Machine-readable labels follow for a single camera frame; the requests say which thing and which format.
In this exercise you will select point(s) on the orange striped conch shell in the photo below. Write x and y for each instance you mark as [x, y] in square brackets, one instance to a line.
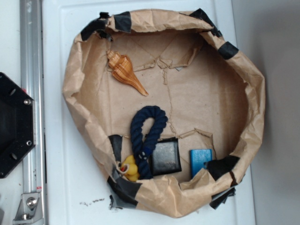
[122, 70]

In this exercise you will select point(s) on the metal corner bracket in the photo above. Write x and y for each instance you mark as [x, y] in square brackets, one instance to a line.
[29, 210]

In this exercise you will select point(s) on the black square block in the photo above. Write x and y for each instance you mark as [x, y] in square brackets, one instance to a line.
[165, 158]

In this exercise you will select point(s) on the brown paper bag bin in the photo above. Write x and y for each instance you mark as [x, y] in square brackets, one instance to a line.
[212, 94]

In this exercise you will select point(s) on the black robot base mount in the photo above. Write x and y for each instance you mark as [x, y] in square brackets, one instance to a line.
[17, 135]

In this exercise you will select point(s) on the yellow rubber duck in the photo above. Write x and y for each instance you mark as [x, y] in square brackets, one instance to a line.
[129, 169]

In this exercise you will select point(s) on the aluminium extrusion rail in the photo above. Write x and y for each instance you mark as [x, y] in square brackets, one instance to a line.
[34, 164]

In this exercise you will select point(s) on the blue rectangular block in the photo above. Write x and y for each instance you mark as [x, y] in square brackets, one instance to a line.
[198, 158]

